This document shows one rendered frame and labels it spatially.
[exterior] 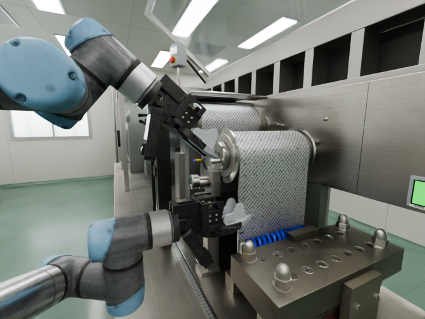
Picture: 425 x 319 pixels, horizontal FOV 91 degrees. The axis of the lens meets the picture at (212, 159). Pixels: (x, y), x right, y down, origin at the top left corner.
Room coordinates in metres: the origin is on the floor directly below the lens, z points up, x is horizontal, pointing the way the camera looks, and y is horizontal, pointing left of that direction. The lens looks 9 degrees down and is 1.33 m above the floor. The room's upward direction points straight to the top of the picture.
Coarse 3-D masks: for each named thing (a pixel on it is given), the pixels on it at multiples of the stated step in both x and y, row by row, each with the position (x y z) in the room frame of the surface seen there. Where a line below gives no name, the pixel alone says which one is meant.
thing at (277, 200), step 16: (256, 176) 0.52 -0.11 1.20; (272, 176) 0.54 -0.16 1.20; (288, 176) 0.57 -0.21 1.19; (304, 176) 0.59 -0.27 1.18; (240, 192) 0.50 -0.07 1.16; (256, 192) 0.52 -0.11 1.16; (272, 192) 0.54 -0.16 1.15; (288, 192) 0.57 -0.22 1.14; (304, 192) 0.60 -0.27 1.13; (256, 208) 0.52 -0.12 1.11; (272, 208) 0.55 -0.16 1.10; (288, 208) 0.57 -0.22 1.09; (304, 208) 0.60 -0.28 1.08; (256, 224) 0.52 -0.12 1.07; (272, 224) 0.55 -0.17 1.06; (288, 224) 0.57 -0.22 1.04; (240, 240) 0.50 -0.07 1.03
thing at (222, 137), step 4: (220, 136) 0.56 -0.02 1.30; (224, 136) 0.54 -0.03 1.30; (216, 140) 0.58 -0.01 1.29; (220, 140) 0.56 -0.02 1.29; (224, 140) 0.54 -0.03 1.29; (228, 140) 0.52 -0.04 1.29; (228, 144) 0.52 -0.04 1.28; (232, 144) 0.51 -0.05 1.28; (232, 148) 0.51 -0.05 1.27; (232, 152) 0.50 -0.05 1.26; (232, 156) 0.50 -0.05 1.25; (232, 160) 0.50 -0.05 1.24; (232, 164) 0.50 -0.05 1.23; (228, 168) 0.52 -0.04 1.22; (232, 168) 0.51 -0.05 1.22; (224, 172) 0.54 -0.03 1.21; (228, 172) 0.52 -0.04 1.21; (224, 176) 0.54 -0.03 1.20
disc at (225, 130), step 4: (220, 128) 0.57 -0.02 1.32; (224, 128) 0.55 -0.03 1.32; (228, 128) 0.53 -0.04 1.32; (220, 132) 0.57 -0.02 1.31; (224, 132) 0.55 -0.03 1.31; (228, 132) 0.53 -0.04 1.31; (232, 132) 0.52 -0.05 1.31; (228, 136) 0.53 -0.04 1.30; (232, 136) 0.51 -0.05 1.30; (232, 140) 0.51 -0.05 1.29; (236, 140) 0.50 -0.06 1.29; (236, 144) 0.49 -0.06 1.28; (236, 148) 0.49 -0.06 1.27; (236, 152) 0.49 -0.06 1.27; (236, 156) 0.49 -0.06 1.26; (236, 160) 0.49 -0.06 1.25; (236, 164) 0.49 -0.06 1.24; (236, 168) 0.49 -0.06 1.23; (232, 172) 0.51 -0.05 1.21; (236, 172) 0.49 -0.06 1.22; (228, 176) 0.53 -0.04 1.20; (232, 176) 0.51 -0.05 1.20; (224, 180) 0.55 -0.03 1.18; (228, 180) 0.52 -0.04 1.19; (232, 180) 0.51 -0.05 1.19
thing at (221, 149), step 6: (216, 144) 0.54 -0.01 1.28; (222, 144) 0.53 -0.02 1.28; (216, 150) 0.55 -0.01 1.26; (222, 150) 0.52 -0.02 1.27; (228, 150) 0.52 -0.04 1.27; (222, 156) 0.51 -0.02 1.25; (228, 156) 0.52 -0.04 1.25; (222, 162) 0.51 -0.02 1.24; (228, 162) 0.52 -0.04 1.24; (216, 168) 0.54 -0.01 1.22; (222, 168) 0.53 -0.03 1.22
